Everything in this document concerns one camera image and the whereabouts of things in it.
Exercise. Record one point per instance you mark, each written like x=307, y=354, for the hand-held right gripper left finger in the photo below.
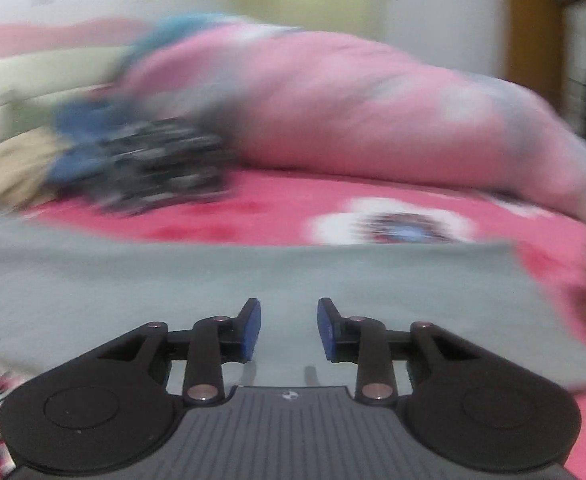
x=250, y=330

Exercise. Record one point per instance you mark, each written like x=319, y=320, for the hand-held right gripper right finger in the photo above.
x=327, y=330

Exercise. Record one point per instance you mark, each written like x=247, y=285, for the grey sweatshirt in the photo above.
x=123, y=285

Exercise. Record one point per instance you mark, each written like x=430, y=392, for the pink flower bed blanket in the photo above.
x=273, y=210

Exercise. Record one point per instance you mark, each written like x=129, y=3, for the black white plaid shirt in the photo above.
x=158, y=160

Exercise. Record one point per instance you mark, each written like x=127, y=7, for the pink floral quilt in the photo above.
x=348, y=110

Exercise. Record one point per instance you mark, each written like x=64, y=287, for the blue garment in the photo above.
x=83, y=125

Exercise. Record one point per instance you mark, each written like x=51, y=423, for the beige garment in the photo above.
x=13, y=170

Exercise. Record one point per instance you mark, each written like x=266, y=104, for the pink white bed headboard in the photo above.
x=23, y=80

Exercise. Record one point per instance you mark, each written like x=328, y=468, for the brown wooden door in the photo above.
x=533, y=35

